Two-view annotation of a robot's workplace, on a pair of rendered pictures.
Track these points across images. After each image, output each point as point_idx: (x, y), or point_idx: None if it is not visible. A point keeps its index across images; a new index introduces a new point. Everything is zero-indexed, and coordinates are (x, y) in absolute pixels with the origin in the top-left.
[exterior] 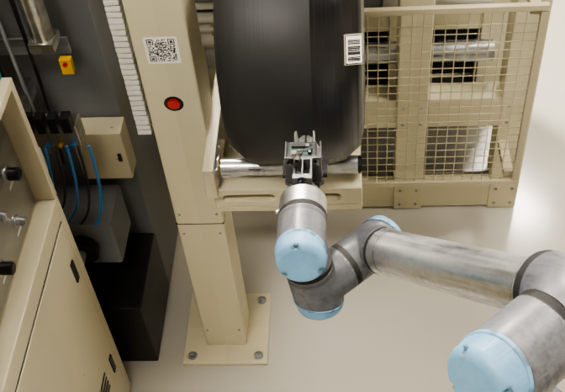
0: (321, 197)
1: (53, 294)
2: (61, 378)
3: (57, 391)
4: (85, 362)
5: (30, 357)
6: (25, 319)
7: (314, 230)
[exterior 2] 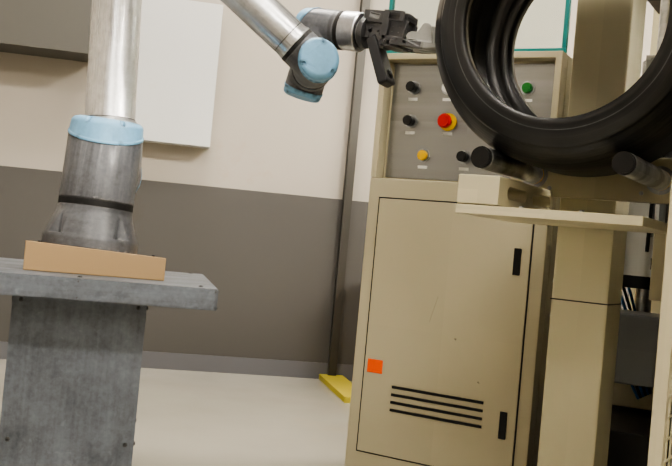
0: (348, 15)
1: (474, 224)
2: (428, 282)
3: (416, 278)
4: (465, 336)
5: (413, 207)
6: (433, 185)
7: (316, 9)
